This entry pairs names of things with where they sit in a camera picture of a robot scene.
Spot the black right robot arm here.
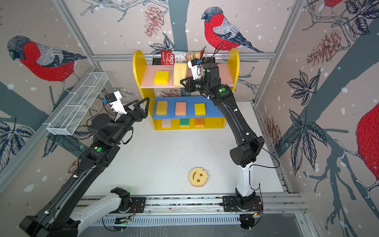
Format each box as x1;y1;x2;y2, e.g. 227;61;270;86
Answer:
180;63;265;200

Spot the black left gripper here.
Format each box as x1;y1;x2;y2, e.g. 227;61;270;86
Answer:
112;97;148;145

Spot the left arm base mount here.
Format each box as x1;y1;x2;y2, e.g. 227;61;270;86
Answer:
110;187;147;214

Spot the pale pink sponge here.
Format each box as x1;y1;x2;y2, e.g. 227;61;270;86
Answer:
161;119;172;128

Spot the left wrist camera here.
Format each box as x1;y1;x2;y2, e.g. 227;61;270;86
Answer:
103;91;127;115

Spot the salmon pink sponge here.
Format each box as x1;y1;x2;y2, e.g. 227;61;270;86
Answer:
175;102;187;116

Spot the yellow rectangular sponge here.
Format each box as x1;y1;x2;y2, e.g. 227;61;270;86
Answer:
156;101;168;116

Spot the cream beige sponge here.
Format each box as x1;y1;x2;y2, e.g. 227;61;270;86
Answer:
173;63;189;87

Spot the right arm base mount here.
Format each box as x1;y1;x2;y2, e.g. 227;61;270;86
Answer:
220;193;263;213

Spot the white wire mesh basket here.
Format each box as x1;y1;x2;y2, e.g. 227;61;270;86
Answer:
47;72;108;135

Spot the smiley face sponge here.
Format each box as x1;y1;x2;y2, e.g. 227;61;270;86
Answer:
189;167;208;187

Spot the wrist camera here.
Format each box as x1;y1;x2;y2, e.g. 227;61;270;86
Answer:
103;91;127;115
188;58;201;80

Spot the yellow wooden shelf unit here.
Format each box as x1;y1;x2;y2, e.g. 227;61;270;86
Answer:
133;48;246;135

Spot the red chips bag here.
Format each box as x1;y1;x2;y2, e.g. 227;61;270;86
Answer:
161;50;204;65

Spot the green scouring sponge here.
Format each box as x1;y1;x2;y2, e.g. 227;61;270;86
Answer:
180;118;190;127

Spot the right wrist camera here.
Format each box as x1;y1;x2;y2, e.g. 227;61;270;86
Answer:
188;58;201;80

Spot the small bright yellow sponge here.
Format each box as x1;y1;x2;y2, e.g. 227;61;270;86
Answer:
194;103;206;116

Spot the orange scouring sponge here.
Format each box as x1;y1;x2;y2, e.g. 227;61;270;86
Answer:
194;118;205;127

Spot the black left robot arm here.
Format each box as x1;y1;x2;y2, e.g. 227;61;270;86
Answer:
19;97;150;237

